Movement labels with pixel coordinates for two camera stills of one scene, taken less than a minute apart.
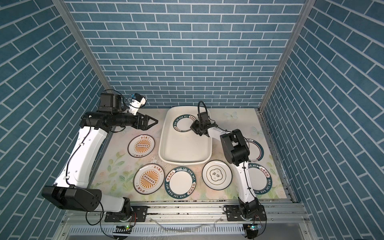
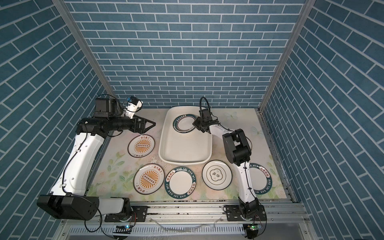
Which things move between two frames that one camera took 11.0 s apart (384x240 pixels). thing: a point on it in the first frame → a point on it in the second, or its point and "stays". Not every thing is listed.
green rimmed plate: (261, 178) stays
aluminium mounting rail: (193, 214) stays
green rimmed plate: (256, 152) → (183, 123)
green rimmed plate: (183, 122) stays
